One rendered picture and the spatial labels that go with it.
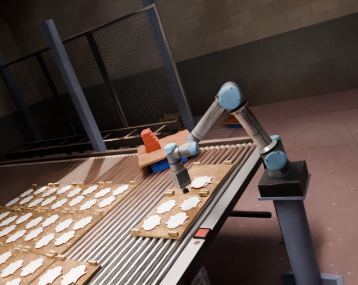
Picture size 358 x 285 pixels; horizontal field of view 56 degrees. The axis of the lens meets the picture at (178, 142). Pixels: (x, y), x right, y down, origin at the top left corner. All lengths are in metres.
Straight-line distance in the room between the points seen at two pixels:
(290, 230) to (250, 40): 4.94
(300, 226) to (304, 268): 0.32
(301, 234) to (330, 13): 4.73
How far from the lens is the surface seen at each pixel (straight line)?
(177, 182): 2.00
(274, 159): 1.88
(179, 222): 1.97
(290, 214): 2.19
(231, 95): 1.76
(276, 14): 6.58
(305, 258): 2.40
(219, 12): 6.86
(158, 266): 1.77
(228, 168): 2.42
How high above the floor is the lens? 1.95
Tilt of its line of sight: 18 degrees down
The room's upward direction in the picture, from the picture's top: 19 degrees counter-clockwise
